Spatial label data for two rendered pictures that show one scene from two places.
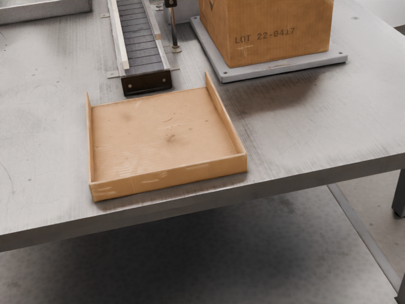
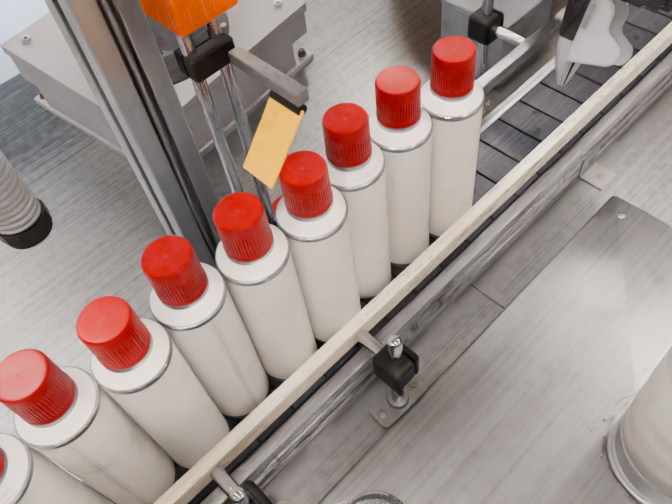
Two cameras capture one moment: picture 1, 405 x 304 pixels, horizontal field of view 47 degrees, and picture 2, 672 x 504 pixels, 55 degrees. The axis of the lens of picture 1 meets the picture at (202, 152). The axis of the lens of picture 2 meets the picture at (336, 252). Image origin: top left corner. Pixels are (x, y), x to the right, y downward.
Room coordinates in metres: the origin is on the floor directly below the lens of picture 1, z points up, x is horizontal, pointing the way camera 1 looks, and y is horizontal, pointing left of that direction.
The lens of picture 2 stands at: (1.84, 0.51, 1.39)
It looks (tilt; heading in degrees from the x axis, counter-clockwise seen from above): 54 degrees down; 243
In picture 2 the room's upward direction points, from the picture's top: 10 degrees counter-clockwise
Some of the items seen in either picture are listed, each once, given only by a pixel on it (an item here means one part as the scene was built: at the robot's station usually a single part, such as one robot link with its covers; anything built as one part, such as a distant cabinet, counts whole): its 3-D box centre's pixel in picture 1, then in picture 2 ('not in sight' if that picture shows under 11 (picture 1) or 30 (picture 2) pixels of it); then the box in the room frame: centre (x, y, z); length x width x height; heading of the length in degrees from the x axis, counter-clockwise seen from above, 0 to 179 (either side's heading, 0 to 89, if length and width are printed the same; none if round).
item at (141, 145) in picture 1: (158, 127); not in sight; (0.72, 0.08, 0.85); 0.30 x 0.26 x 0.04; 9
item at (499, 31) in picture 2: not in sight; (498, 64); (1.40, 0.11, 0.91); 0.07 x 0.03 x 0.16; 99
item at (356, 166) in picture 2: not in sight; (356, 210); (1.67, 0.23, 0.98); 0.05 x 0.05 x 0.20
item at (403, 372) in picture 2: not in sight; (397, 371); (1.71, 0.32, 0.89); 0.03 x 0.03 x 0.12; 9
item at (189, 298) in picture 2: not in sight; (209, 334); (1.82, 0.25, 0.98); 0.05 x 0.05 x 0.20
